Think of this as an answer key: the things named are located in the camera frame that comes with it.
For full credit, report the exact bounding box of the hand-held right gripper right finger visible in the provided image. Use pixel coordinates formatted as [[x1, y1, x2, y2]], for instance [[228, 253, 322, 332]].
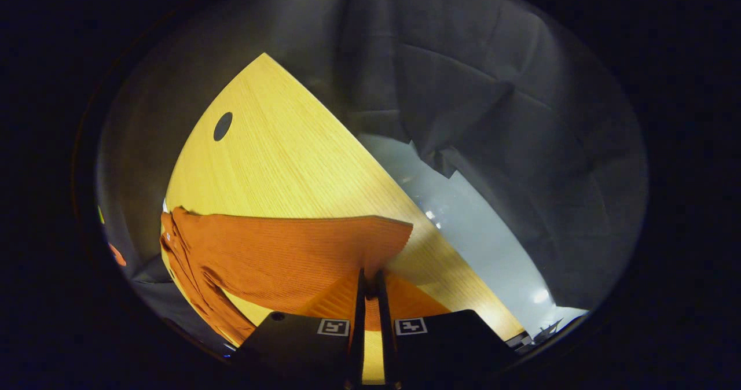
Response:
[[375, 268, 520, 388]]

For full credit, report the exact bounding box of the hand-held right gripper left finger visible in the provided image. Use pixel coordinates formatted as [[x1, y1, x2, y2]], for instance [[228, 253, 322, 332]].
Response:
[[229, 267, 366, 388]]

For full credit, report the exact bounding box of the orange knitted cardigan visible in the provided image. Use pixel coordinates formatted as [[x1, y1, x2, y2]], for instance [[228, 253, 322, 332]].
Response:
[[160, 207, 414, 347]]

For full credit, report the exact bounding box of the black backdrop cloth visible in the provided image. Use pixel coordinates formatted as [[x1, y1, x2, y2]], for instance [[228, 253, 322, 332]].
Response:
[[96, 0, 649, 347]]

